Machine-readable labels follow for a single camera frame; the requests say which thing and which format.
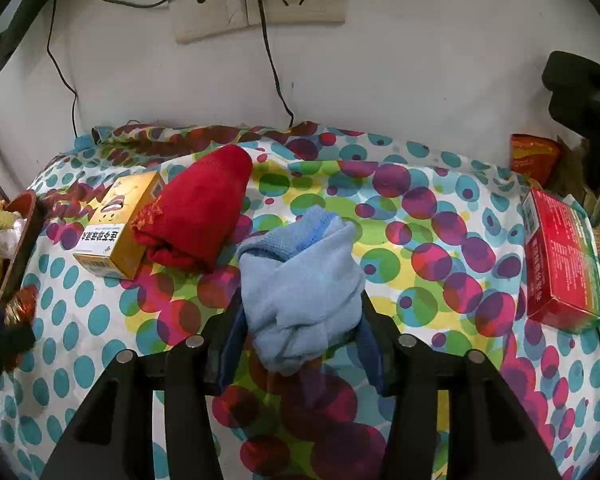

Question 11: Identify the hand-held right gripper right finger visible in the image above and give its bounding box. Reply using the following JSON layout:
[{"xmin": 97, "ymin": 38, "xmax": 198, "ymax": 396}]
[{"xmin": 357, "ymin": 292, "xmax": 563, "ymax": 480}]

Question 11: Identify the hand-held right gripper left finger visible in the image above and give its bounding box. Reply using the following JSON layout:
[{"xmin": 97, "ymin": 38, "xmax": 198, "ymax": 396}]
[{"xmin": 40, "ymin": 292, "xmax": 252, "ymax": 480}]

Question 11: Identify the red gold-printed packet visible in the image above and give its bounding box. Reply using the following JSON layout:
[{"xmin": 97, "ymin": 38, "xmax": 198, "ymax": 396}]
[{"xmin": 2, "ymin": 284, "xmax": 41, "ymax": 328}]

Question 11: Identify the red round tray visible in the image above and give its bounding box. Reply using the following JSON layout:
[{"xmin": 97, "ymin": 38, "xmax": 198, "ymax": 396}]
[{"xmin": 0, "ymin": 191, "xmax": 48, "ymax": 311}]

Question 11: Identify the light blue cloth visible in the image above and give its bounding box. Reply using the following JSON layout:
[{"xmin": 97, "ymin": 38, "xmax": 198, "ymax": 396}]
[{"xmin": 235, "ymin": 205, "xmax": 367, "ymax": 376}]

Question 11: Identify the polka dot cloth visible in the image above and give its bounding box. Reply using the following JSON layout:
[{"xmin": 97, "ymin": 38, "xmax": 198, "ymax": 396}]
[{"xmin": 0, "ymin": 121, "xmax": 600, "ymax": 480}]

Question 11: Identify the red cloth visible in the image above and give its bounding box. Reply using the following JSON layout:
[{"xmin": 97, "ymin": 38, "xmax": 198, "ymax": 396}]
[{"xmin": 130, "ymin": 144, "xmax": 254, "ymax": 273}]

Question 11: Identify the yellow cardboard box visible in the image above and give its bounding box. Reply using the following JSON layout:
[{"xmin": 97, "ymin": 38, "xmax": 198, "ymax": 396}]
[{"xmin": 72, "ymin": 171, "xmax": 167, "ymax": 281}]

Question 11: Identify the red cardboard box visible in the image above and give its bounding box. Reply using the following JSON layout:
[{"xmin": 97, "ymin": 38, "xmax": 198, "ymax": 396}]
[{"xmin": 521, "ymin": 187, "xmax": 600, "ymax": 335}]

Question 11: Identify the orange snack packet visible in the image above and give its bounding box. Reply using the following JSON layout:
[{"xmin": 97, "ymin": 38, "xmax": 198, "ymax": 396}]
[{"xmin": 509, "ymin": 132, "xmax": 563, "ymax": 188}]

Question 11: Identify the clear plastic bag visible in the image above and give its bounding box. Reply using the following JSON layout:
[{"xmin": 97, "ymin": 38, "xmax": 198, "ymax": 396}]
[{"xmin": 555, "ymin": 135, "xmax": 600, "ymax": 221}]

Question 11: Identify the thin black hanging cable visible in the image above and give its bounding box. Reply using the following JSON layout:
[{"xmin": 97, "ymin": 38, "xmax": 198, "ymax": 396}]
[{"xmin": 46, "ymin": 0, "xmax": 79, "ymax": 140}]

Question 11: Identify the black adapter cable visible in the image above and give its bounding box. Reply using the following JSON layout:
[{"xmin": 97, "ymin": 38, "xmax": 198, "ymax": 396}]
[{"xmin": 256, "ymin": 0, "xmax": 295, "ymax": 130}]

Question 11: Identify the cracked beige wall plate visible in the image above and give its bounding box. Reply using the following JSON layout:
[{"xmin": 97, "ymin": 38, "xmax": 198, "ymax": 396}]
[{"xmin": 169, "ymin": 0, "xmax": 249, "ymax": 45}]

